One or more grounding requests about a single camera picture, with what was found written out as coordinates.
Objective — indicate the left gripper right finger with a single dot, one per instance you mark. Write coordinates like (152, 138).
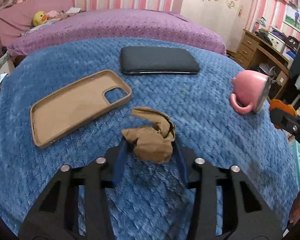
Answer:
(226, 204)

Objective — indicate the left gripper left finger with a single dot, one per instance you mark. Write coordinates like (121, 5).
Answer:
(73, 205)

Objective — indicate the brown paper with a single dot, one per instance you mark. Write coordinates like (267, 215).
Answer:
(151, 143)

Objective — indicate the person's right hand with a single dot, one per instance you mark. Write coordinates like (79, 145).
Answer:
(294, 214)

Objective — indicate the pink steel mug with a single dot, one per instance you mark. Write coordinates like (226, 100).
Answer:
(250, 91)

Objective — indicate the blue quilted blanket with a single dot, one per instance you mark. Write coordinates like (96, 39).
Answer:
(198, 105)

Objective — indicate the wooden desk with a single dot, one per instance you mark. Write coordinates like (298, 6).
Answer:
(253, 51)

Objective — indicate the white storage box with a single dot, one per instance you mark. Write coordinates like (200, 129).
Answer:
(278, 43)

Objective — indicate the tan phone case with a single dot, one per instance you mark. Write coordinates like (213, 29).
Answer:
(73, 106)

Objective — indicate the framed couple photo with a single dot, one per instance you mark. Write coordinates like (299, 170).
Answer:
(292, 17)

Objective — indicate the white wardrobe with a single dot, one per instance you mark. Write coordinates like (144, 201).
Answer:
(227, 18)

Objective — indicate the black phone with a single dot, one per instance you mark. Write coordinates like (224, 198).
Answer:
(138, 60)

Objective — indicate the bed with purple cover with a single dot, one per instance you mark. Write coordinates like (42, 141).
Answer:
(159, 25)

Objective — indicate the yellow duck plush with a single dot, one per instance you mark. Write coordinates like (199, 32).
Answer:
(39, 18)

